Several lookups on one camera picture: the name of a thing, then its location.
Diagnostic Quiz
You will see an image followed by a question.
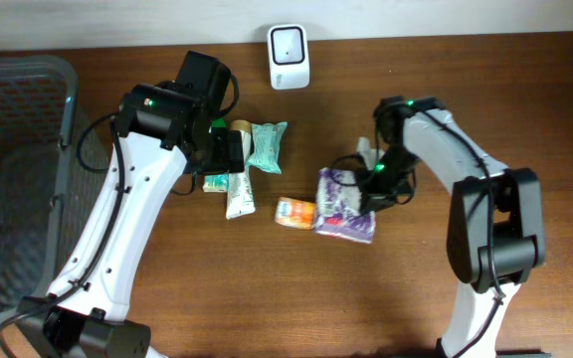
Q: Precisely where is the red purple tissue pack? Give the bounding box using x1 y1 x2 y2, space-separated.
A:
312 168 376 244

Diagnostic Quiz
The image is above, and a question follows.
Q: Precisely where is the mint green wipes packet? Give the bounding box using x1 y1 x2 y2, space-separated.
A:
247 121 287 174

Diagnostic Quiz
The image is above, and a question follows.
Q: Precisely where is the orange tissue pocket pack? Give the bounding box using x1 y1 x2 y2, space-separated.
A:
275 197 315 230

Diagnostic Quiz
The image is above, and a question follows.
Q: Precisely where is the white cream tube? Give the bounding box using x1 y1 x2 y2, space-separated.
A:
226 119 256 220

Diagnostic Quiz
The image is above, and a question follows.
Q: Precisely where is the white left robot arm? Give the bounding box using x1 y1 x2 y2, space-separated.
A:
11 51 245 358

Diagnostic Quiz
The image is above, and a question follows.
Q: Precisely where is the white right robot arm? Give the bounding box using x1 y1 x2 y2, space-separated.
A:
358 96 545 357

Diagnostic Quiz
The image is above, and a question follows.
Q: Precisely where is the grey plastic basket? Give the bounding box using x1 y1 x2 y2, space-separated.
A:
0 56 104 323

